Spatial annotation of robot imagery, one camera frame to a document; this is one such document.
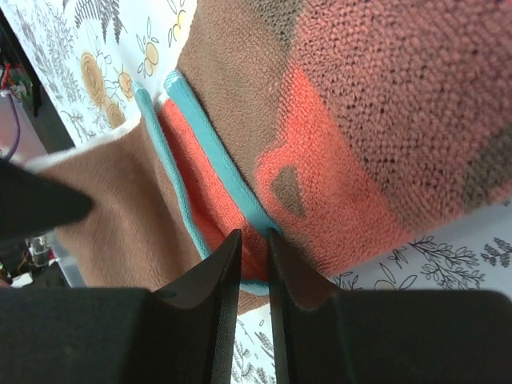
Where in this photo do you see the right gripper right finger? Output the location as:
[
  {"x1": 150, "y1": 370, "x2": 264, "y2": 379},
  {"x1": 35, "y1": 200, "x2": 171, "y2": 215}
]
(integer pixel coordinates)
[{"x1": 267, "y1": 230, "x2": 511, "y2": 383}]

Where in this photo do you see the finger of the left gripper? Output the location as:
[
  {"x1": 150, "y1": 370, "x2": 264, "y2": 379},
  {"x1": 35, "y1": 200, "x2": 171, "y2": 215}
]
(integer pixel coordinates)
[{"x1": 1, "y1": 159, "x2": 94, "y2": 240}]

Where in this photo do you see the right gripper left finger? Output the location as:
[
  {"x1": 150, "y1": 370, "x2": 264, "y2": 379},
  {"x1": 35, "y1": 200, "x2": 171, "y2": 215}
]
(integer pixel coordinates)
[{"x1": 1, "y1": 230, "x2": 242, "y2": 383}]

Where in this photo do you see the orange brown bear towel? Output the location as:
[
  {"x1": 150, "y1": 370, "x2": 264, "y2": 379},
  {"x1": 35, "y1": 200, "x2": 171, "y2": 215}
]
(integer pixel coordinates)
[{"x1": 35, "y1": 1, "x2": 511, "y2": 313}]

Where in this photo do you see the floral table mat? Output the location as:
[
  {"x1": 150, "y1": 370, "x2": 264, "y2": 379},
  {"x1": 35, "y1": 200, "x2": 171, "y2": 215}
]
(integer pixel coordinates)
[{"x1": 0, "y1": 0, "x2": 512, "y2": 384}]

